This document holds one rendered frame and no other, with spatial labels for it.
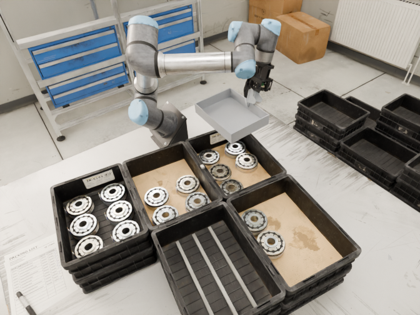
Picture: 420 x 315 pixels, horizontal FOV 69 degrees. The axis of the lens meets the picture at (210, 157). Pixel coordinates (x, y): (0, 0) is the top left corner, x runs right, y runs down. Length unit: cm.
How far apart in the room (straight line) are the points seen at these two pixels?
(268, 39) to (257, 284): 88
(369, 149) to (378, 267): 115
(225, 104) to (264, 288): 80
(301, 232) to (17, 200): 134
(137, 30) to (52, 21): 256
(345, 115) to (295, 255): 148
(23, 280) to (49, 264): 10
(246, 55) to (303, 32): 286
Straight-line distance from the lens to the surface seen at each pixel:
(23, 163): 320
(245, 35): 122
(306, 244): 123
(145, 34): 125
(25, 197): 179
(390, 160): 237
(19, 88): 394
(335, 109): 251
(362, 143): 244
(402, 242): 153
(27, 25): 375
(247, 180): 138
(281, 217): 128
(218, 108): 143
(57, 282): 142
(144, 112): 153
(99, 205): 140
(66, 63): 299
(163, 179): 142
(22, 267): 153
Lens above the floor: 186
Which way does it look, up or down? 44 degrees down
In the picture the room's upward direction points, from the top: 3 degrees counter-clockwise
